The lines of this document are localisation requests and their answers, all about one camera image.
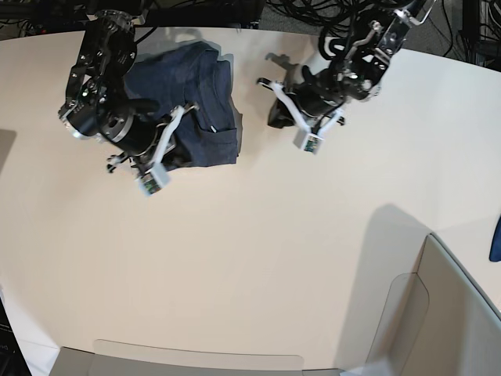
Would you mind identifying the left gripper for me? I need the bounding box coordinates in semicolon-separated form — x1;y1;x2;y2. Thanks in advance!
257;78;345;140

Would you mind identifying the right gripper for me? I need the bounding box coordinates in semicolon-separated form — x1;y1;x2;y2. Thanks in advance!
106;103;199;178

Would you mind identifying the dark blue t-shirt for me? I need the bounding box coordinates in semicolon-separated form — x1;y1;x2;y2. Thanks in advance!
125;42;241;168

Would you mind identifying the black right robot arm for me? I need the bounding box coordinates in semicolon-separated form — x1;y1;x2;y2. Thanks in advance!
58;1;199;196

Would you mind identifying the blue cloth at right edge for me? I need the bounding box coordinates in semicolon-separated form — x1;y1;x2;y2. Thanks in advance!
488;217;501;262

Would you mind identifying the grey cardboard box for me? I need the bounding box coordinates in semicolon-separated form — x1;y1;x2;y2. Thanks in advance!
51;234;500;375

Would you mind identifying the black device lower left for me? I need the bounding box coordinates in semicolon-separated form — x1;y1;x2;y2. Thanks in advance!
0;303;31;376

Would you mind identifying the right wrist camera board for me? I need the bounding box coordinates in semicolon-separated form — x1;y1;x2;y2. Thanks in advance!
135;164;171;197

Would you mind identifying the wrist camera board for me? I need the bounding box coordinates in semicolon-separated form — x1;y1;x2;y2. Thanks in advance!
135;164;171;197
294;130;324;154

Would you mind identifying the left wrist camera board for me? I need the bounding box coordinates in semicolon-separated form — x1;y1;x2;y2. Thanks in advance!
294;130;324;154

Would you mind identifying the black cable bundle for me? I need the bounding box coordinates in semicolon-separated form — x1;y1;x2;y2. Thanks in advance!
265;0;501;74

